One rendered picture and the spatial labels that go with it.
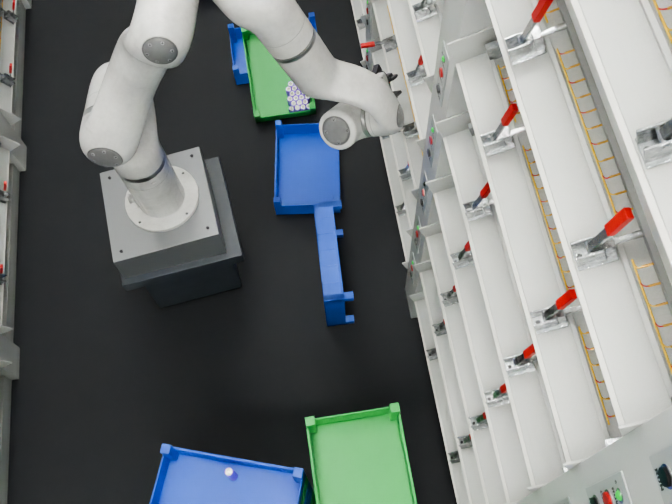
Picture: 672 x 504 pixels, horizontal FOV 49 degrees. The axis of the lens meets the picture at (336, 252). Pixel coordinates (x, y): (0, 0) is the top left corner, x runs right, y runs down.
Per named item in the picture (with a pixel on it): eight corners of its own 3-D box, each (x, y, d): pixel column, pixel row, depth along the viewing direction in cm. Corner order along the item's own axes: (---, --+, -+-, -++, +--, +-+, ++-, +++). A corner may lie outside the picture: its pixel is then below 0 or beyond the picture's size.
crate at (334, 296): (327, 326, 214) (354, 323, 214) (323, 301, 196) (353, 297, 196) (316, 234, 227) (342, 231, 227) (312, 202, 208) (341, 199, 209)
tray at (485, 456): (494, 520, 144) (478, 517, 132) (430, 243, 169) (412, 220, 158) (600, 499, 138) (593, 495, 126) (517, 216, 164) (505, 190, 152)
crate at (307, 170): (340, 212, 229) (340, 200, 222) (275, 214, 230) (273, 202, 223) (339, 132, 242) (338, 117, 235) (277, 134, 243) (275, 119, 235)
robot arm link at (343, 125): (379, 89, 154) (339, 93, 159) (354, 109, 144) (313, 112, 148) (386, 128, 158) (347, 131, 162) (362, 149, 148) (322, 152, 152)
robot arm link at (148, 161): (110, 182, 170) (69, 123, 149) (123, 116, 178) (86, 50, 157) (161, 183, 169) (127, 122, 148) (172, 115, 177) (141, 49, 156)
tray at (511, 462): (513, 508, 126) (496, 504, 114) (438, 201, 152) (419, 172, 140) (635, 485, 120) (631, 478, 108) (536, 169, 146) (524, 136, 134)
